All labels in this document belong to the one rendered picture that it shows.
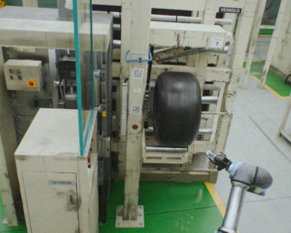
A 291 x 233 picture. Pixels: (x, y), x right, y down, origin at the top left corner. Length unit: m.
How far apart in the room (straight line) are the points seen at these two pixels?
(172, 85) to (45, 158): 1.01
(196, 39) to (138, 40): 0.53
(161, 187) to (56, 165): 1.84
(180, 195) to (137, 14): 2.04
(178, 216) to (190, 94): 1.43
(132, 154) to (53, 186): 0.86
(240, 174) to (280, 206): 1.82
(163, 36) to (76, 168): 1.20
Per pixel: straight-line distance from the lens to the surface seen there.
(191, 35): 2.45
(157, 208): 3.26
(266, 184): 1.94
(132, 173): 2.71
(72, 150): 1.83
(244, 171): 1.89
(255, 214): 3.47
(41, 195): 2.01
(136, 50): 2.17
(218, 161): 2.24
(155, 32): 2.41
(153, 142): 2.72
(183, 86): 2.23
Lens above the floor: 2.32
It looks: 29 degrees down
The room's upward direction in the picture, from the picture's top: 5 degrees clockwise
